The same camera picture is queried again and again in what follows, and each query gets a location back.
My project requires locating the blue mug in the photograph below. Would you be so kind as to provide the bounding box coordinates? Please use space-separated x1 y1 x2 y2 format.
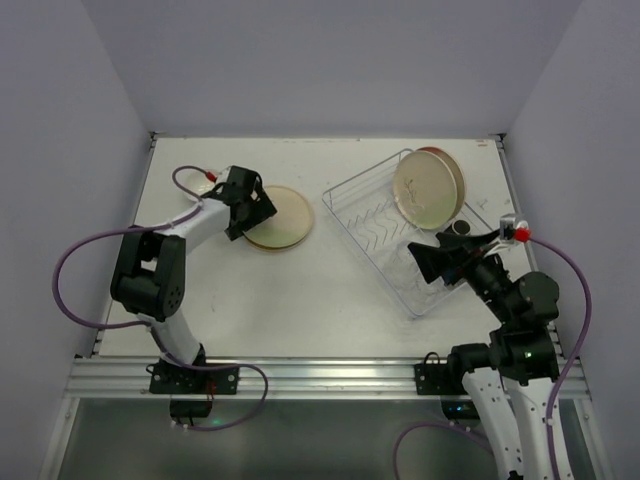
441 267 465 286

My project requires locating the white ceramic bowl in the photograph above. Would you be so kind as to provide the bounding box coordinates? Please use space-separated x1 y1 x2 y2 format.
177 169 220 197

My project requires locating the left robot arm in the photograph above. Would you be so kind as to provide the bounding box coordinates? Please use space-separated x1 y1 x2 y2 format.
110 165 277 371

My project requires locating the cream plate yellow patch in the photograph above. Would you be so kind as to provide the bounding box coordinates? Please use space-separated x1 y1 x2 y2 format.
244 236 308 253

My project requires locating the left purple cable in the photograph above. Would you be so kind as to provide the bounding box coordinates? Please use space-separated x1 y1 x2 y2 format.
53 164 269 434

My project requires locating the white wire dish rack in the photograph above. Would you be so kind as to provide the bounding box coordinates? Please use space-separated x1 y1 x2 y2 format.
322 147 491 317

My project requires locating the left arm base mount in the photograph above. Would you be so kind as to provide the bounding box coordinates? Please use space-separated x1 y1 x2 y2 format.
146 360 239 426

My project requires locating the cream plate green patch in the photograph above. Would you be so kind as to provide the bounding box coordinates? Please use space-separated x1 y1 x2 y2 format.
244 185 315 246

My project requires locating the aluminium mounting rail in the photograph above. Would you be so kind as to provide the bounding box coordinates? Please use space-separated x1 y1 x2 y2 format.
62 355 591 401

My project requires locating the cream plate orange patch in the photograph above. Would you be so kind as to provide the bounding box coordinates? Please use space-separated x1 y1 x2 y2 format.
419 146 467 217

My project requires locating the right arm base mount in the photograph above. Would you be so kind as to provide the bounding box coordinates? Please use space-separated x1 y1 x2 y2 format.
413 351 480 423

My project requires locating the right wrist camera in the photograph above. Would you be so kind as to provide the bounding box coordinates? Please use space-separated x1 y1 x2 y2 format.
494 213 531 248

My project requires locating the purple cable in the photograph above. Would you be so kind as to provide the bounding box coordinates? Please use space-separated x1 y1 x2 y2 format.
53 164 269 434
392 234 594 480

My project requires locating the black mug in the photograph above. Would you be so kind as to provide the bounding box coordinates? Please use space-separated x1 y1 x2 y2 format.
447 219 471 236

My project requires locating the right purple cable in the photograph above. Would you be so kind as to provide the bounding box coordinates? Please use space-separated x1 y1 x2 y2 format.
392 234 594 480

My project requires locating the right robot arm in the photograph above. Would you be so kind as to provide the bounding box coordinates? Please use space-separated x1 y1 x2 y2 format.
408 223 574 479

